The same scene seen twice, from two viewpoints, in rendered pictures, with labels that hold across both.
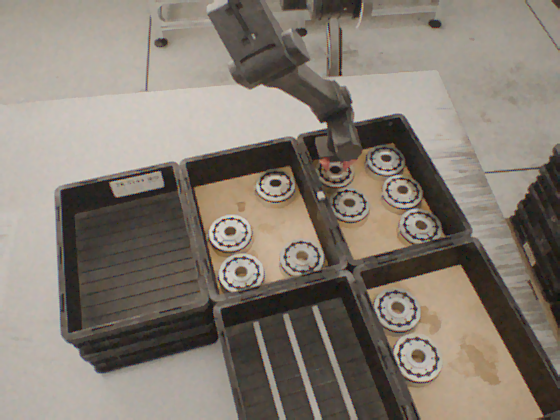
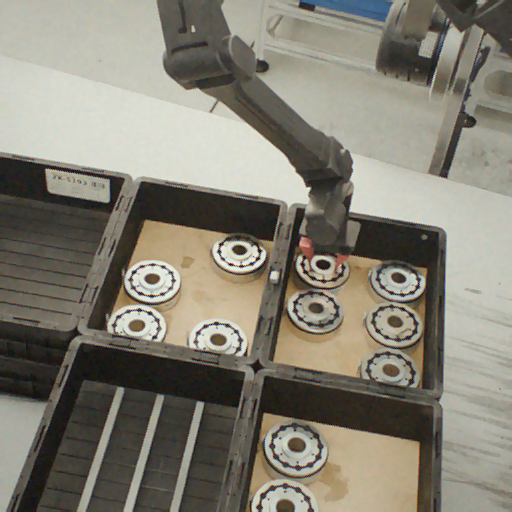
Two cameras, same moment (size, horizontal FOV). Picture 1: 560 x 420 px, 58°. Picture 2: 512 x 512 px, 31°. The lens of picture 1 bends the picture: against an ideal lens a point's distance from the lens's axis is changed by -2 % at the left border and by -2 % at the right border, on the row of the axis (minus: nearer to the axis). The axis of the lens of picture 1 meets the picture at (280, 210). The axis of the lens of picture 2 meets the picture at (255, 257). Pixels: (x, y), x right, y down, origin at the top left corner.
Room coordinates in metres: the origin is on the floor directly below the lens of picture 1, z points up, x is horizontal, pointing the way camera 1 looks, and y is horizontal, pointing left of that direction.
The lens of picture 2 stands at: (-0.34, -0.44, 2.12)
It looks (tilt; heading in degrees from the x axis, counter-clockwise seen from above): 46 degrees down; 20
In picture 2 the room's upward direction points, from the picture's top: 7 degrees clockwise
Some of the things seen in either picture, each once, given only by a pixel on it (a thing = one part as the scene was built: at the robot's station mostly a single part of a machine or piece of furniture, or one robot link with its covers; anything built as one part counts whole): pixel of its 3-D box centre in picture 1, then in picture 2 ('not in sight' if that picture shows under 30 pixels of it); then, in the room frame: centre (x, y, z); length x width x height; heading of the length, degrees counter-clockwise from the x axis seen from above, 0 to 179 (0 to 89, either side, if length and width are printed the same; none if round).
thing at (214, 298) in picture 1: (257, 212); (190, 266); (0.67, 0.05, 0.92); 0.40 x 0.30 x 0.02; 16
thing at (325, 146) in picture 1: (338, 139); (331, 220); (0.84, -0.14, 0.98); 0.10 x 0.07 x 0.07; 99
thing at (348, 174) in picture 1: (334, 171); (322, 267); (0.84, -0.14, 0.86); 0.10 x 0.10 x 0.01
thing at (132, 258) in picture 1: (132, 254); (28, 256); (0.59, 0.34, 0.87); 0.40 x 0.30 x 0.11; 16
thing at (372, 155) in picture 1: (385, 159); (398, 280); (0.88, -0.28, 0.86); 0.10 x 0.10 x 0.01
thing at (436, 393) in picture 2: (378, 183); (358, 295); (0.76, -0.24, 0.92); 0.40 x 0.30 x 0.02; 16
